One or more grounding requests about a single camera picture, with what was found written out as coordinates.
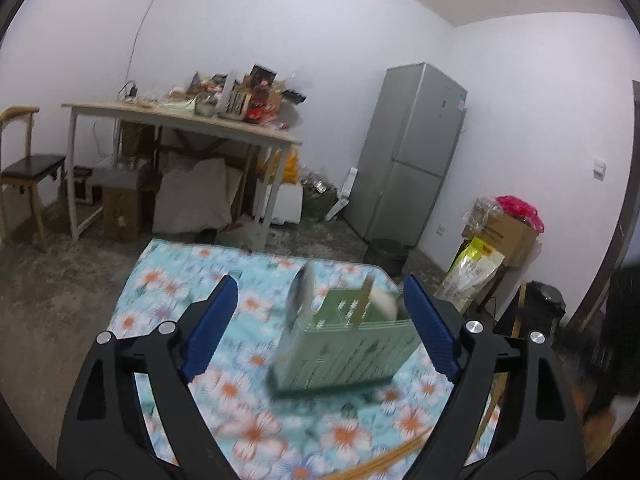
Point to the cooking oil bottle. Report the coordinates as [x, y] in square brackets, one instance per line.
[259, 102]

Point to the cream round spoon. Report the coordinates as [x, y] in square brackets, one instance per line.
[385, 305]

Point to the white plastic bag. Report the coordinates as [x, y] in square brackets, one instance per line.
[240, 232]

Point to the wooden chopstick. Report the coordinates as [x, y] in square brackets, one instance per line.
[365, 472]
[362, 302]
[400, 452]

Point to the brown cardboard box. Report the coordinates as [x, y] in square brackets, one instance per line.
[122, 215]

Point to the yellow plastic bag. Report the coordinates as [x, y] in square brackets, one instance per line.
[291, 167]

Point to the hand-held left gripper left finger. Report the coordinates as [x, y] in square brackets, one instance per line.
[210, 330]

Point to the dark rice cooker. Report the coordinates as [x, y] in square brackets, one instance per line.
[385, 255]

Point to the green plastic utensil holder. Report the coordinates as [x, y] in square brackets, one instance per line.
[345, 360]

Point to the wooden table with white legs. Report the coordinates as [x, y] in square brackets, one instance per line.
[150, 112]

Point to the silver refrigerator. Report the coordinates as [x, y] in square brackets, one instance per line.
[405, 160]

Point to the large cardboard box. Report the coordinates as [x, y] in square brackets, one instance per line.
[510, 240]

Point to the metal spoon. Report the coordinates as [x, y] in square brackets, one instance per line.
[301, 290]

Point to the dark printed box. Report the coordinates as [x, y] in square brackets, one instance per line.
[263, 74]

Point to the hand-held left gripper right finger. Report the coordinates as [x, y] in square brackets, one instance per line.
[435, 330]

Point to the yellow-green rice bag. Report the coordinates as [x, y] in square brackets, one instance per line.
[470, 270]

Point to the black trash bin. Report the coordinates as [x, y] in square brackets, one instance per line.
[542, 305]

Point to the wooden chair with dark seat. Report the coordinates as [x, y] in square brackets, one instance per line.
[30, 165]

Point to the dark green bag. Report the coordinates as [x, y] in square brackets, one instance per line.
[317, 202]

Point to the floral blue blanket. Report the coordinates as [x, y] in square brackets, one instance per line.
[250, 410]

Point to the clear plastic bag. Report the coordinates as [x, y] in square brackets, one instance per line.
[480, 210]

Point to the white wall socket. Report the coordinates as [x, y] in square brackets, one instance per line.
[441, 229]

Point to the glass bowl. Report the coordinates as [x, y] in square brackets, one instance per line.
[206, 109]

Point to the grey stool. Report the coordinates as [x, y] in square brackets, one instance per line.
[120, 177]

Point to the white foam box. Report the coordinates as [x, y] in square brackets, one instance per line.
[285, 205]

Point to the red plastic bag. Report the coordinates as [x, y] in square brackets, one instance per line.
[520, 210]

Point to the black chair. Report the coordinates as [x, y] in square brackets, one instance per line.
[615, 335]

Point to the white wall switch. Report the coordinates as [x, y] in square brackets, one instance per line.
[600, 169]

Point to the white sack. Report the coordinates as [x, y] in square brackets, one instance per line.
[195, 195]

